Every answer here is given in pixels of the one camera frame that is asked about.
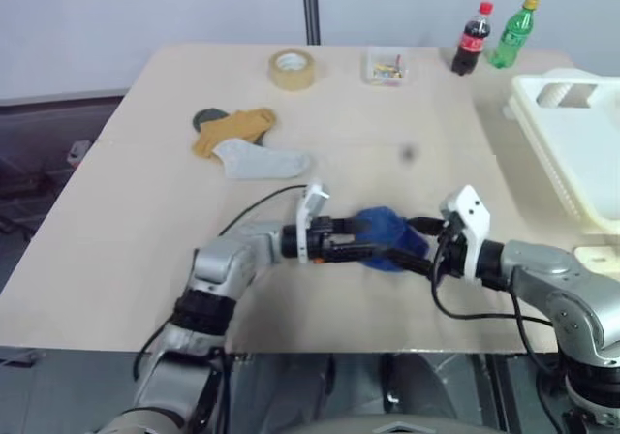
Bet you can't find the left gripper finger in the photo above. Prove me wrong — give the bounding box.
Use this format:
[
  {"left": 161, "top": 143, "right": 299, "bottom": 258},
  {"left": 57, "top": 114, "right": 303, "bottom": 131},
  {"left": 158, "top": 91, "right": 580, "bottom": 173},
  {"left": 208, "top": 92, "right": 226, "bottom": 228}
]
[
  {"left": 332, "top": 214, "right": 375, "bottom": 235},
  {"left": 336, "top": 240, "right": 387, "bottom": 264}
]

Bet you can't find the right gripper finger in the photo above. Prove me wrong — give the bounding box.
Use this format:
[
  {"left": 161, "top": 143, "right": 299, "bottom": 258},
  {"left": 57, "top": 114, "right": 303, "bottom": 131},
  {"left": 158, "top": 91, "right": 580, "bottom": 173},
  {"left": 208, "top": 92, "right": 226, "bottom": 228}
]
[
  {"left": 405, "top": 216, "right": 446, "bottom": 236},
  {"left": 387, "top": 249, "right": 440, "bottom": 281}
]

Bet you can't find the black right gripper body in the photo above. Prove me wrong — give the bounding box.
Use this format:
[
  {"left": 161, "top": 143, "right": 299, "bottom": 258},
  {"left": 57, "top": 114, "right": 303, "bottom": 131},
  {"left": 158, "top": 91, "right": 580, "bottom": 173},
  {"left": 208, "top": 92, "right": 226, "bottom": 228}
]
[{"left": 432, "top": 223, "right": 469, "bottom": 281}]

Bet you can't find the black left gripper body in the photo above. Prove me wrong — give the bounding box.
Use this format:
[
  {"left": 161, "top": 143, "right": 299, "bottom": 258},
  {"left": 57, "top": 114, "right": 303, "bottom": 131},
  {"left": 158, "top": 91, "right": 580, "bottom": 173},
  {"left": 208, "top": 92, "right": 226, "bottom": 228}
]
[{"left": 308, "top": 214, "right": 362, "bottom": 265}]

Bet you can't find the blue cloth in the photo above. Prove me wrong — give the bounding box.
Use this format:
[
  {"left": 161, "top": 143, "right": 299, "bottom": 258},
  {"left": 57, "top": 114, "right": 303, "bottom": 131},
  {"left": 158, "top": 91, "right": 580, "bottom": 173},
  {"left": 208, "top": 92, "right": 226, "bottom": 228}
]
[{"left": 356, "top": 204, "right": 430, "bottom": 274}]

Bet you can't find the white plastic basket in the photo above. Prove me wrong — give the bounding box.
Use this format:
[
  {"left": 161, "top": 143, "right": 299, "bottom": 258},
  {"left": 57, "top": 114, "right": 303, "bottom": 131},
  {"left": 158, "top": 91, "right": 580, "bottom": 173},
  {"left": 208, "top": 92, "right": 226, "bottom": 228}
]
[{"left": 501, "top": 67, "right": 620, "bottom": 281}]

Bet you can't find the clear box with colourful bits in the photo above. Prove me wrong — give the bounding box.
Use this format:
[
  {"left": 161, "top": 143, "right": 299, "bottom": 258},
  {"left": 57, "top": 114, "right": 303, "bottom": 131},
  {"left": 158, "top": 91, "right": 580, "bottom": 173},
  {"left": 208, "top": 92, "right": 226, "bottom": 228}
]
[{"left": 363, "top": 46, "right": 411, "bottom": 87}]

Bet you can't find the light grey sock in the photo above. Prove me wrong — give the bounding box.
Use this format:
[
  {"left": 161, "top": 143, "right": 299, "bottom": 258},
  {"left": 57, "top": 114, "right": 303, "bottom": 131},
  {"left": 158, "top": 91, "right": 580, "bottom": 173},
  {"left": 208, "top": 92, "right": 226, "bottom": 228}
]
[{"left": 212, "top": 138, "right": 312, "bottom": 181}]

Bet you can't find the black table leg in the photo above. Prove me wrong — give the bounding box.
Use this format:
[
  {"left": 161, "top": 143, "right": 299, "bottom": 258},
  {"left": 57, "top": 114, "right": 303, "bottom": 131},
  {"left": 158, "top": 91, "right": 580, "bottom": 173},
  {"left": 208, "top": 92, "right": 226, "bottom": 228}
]
[
  {"left": 476, "top": 354, "right": 511, "bottom": 434},
  {"left": 193, "top": 354, "right": 239, "bottom": 434}
]

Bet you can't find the tan sock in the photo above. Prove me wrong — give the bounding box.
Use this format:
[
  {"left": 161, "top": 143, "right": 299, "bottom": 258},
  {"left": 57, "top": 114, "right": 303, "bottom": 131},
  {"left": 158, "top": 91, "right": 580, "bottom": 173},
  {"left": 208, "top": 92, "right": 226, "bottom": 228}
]
[{"left": 192, "top": 108, "right": 279, "bottom": 161}]

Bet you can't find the brown packing tape roll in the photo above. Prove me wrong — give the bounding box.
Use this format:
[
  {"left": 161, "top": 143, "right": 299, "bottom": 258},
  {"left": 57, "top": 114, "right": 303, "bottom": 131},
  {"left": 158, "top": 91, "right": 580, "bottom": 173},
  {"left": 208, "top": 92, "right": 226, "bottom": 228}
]
[{"left": 268, "top": 48, "right": 318, "bottom": 92}]

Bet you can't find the dark green sock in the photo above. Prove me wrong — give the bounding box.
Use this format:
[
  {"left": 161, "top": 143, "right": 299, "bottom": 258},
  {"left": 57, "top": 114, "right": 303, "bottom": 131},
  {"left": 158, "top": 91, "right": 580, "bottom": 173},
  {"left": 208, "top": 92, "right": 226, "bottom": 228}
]
[{"left": 190, "top": 107, "right": 266, "bottom": 145}]

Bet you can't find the cola bottle with red cap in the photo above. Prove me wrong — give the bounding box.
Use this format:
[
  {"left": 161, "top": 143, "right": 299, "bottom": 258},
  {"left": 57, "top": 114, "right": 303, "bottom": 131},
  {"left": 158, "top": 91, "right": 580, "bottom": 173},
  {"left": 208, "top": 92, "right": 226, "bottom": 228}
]
[{"left": 450, "top": 1, "right": 495, "bottom": 76}]

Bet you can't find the green bottle with yellow cap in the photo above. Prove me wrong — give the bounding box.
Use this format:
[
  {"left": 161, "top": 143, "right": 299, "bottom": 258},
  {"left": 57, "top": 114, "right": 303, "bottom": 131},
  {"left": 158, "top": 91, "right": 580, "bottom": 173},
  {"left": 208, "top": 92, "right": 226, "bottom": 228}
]
[{"left": 487, "top": 0, "right": 542, "bottom": 70}]

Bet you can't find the black vertical pole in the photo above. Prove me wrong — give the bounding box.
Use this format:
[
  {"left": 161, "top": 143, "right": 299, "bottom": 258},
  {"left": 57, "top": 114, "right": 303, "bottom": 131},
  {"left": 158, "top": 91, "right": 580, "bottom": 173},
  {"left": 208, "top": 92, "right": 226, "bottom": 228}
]
[{"left": 300, "top": 0, "right": 323, "bottom": 46}]

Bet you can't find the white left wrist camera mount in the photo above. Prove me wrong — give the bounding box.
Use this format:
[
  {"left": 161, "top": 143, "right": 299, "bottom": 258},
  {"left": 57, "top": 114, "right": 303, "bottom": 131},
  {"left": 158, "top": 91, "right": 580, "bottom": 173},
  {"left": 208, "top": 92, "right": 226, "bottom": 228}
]
[{"left": 295, "top": 179, "right": 333, "bottom": 265}]

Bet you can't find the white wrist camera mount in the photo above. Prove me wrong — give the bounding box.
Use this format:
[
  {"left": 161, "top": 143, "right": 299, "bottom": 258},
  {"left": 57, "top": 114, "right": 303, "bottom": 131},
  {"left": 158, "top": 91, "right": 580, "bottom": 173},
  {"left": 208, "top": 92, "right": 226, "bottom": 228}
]
[
  {"left": 295, "top": 179, "right": 333, "bottom": 265},
  {"left": 438, "top": 184, "right": 492, "bottom": 289}
]

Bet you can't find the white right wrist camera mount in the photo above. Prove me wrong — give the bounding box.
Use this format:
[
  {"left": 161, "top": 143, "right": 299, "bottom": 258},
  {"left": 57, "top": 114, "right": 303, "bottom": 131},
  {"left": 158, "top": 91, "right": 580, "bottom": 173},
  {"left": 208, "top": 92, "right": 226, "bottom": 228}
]
[{"left": 438, "top": 184, "right": 492, "bottom": 289}]

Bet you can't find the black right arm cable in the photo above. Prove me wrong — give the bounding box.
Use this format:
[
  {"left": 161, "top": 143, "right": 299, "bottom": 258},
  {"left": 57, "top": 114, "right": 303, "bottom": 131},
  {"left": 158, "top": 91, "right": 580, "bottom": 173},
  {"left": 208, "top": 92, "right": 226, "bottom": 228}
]
[{"left": 429, "top": 232, "right": 572, "bottom": 434}]

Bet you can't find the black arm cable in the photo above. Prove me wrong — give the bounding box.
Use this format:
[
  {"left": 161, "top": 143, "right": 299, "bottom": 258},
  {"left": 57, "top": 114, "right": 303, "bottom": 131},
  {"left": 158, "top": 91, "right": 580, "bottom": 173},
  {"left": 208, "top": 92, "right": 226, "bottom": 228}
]
[
  {"left": 429, "top": 232, "right": 572, "bottom": 434},
  {"left": 132, "top": 184, "right": 311, "bottom": 383}
]

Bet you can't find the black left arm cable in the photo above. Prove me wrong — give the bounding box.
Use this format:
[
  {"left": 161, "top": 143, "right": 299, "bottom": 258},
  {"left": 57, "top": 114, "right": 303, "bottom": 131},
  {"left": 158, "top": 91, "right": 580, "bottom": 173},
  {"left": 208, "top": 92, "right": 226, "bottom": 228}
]
[{"left": 132, "top": 184, "right": 311, "bottom": 383}]

